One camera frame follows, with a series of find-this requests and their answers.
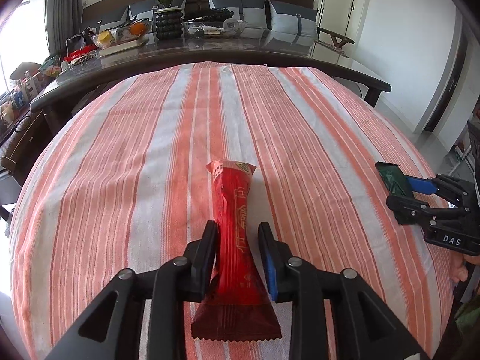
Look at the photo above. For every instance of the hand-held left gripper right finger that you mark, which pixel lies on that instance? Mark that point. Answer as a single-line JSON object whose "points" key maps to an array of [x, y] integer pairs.
{"points": [[268, 270]]}

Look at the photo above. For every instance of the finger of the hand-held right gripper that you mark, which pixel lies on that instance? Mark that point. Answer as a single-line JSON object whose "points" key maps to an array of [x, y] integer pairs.
{"points": [[408, 206], [423, 184]]}

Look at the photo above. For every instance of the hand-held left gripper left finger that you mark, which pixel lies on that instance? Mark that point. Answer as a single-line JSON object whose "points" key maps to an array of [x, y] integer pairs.
{"points": [[204, 262]]}

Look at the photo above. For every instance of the dark green packet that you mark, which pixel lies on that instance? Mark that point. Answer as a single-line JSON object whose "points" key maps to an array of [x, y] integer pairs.
{"points": [[393, 180]]}

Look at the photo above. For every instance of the red snack packet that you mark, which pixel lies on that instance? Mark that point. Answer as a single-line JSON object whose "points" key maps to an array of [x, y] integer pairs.
{"points": [[236, 240]]}

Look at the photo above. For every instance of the person's right hand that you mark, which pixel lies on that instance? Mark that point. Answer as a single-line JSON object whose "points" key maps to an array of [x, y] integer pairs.
{"points": [[460, 268]]}

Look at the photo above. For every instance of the dark wooden door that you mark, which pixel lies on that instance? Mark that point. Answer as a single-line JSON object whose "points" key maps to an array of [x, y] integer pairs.
{"points": [[448, 75]]}

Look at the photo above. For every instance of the orange striped tablecloth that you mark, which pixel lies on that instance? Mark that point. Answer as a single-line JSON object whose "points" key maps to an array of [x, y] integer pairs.
{"points": [[150, 157]]}

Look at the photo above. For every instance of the wooden armchair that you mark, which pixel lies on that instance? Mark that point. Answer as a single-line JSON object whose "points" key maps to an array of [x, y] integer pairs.
{"points": [[335, 37]]}

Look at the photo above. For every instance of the white door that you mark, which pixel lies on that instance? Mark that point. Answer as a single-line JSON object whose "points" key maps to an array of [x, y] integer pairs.
{"points": [[348, 0]]}

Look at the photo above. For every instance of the grey and blue pillow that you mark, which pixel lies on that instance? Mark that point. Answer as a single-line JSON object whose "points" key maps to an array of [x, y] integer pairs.
{"points": [[247, 9], [144, 9], [292, 20], [108, 20]]}

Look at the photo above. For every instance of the dark wooden table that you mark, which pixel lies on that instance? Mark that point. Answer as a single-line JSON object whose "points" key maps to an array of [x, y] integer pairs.
{"points": [[225, 52]]}

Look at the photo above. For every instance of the white book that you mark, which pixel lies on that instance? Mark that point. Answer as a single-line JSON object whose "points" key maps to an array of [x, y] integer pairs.
{"points": [[123, 47]]}

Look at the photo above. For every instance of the clear plastic tray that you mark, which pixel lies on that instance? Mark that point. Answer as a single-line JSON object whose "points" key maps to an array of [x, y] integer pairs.
{"points": [[210, 30]]}

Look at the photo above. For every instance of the black ribbed vase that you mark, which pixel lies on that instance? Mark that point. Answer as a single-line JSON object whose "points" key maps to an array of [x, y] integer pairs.
{"points": [[169, 24]]}

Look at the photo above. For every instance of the glass fruit bowl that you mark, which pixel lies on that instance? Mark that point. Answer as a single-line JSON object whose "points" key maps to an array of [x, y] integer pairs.
{"points": [[120, 35]]}

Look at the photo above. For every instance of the red flat box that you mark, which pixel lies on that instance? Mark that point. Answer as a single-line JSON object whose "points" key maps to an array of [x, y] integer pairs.
{"points": [[80, 53]]}

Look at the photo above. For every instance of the dark bundle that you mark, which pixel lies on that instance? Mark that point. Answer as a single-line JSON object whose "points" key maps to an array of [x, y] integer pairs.
{"points": [[208, 14]]}

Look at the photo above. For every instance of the group of small bottles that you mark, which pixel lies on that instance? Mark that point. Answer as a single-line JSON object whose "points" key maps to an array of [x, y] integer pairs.
{"points": [[24, 90]]}

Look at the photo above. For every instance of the black handbag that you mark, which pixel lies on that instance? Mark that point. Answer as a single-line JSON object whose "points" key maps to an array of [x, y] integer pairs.
{"points": [[78, 39]]}

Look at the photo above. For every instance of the grey curtain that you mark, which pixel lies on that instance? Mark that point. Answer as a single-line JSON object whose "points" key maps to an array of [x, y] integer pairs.
{"points": [[65, 7]]}

